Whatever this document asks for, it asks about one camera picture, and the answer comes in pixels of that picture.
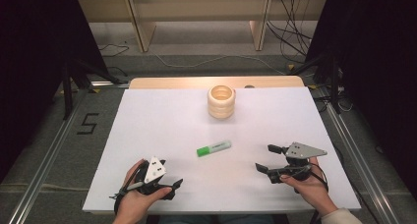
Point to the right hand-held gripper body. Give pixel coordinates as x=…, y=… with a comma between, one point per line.
x=303, y=150

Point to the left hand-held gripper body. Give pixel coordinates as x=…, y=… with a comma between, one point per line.
x=154, y=171

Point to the green highlighter marker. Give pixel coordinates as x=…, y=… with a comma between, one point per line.
x=214, y=148

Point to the ribbed wooden pen holder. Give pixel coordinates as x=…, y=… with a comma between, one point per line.
x=221, y=107

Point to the person's left hand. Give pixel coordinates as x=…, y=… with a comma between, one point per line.
x=134, y=204

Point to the person's right hand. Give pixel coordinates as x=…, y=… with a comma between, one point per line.
x=311, y=191

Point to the white table sheet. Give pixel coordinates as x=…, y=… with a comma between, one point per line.
x=164, y=125

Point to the dark round table grommet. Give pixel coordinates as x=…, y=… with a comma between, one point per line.
x=249, y=86

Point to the dark curtain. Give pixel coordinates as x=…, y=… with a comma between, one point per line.
x=377, y=70
x=29, y=70

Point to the black metal stand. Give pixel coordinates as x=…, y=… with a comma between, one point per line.
x=68, y=93

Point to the light wooden bench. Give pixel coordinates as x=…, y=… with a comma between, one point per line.
x=196, y=8

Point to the aluminium floor rail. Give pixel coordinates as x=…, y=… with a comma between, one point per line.
x=360, y=165
x=49, y=158

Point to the short aluminium rail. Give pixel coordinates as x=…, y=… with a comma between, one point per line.
x=108, y=84

